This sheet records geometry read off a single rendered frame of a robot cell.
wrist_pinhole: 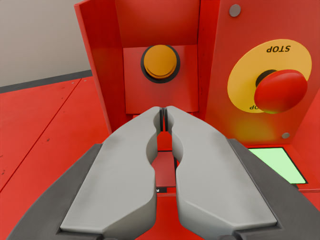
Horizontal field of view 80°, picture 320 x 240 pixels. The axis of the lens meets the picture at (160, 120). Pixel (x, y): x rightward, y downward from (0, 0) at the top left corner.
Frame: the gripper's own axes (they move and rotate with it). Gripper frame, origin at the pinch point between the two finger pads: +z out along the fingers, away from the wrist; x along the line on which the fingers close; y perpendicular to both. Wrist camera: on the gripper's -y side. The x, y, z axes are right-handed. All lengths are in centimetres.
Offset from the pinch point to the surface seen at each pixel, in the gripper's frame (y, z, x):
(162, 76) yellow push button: 1.8, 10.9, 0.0
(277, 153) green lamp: 9.2, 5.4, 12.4
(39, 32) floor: 5, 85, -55
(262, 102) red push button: 1.7, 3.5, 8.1
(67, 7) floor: -4, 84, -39
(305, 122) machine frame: 19.1, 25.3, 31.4
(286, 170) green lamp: 9.4, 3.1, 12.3
